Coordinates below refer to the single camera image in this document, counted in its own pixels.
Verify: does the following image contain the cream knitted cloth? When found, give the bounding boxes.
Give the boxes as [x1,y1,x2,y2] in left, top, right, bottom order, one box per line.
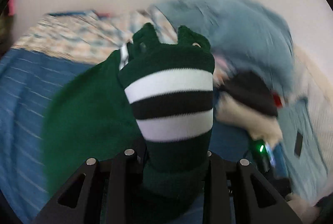
[293,46,333,178]

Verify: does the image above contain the pastel plaid blanket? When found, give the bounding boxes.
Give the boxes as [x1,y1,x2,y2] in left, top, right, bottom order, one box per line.
[13,7,177,64]

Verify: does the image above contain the light blue denim garment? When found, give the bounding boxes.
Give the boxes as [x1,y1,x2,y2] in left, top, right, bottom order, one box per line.
[151,0,329,201]

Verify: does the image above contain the green and cream varsity jacket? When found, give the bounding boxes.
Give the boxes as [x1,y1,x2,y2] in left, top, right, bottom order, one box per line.
[42,23,285,219]

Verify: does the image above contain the blue striped bed sheet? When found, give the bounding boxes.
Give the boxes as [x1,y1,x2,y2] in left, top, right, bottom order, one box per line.
[0,49,91,223]

